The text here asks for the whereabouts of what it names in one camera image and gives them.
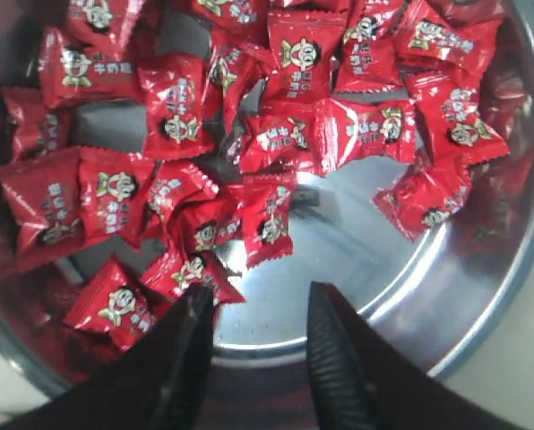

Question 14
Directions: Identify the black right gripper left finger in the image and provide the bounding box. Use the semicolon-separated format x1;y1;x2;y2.
0;285;214;429

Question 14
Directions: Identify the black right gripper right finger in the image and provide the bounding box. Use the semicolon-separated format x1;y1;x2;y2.
306;282;516;429

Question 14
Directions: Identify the round stainless steel plate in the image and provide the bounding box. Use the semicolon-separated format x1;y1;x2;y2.
0;1;534;400

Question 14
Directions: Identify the red wrapped candy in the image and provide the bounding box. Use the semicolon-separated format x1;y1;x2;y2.
202;27;273;134
407;72;510;166
373;157;472;241
190;0;270;45
334;15;402;93
38;27;142;108
262;9;348;104
0;147;85;272
394;1;503;75
65;0;145;57
239;115;320;175
140;251;245;305
2;87;73;162
78;147;156;249
147;160;220;222
242;173;297;269
314;98;417;176
168;196;242;254
137;53;215;160
64;257;157;351

